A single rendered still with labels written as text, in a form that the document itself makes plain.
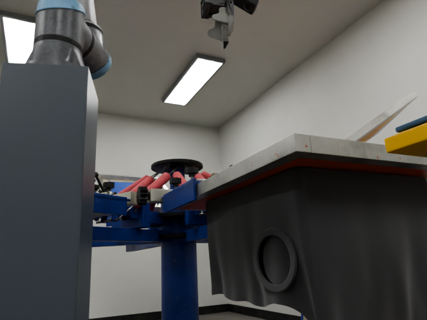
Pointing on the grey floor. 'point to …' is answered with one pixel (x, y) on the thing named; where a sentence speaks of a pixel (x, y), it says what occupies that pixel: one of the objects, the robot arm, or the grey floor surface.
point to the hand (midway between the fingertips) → (229, 38)
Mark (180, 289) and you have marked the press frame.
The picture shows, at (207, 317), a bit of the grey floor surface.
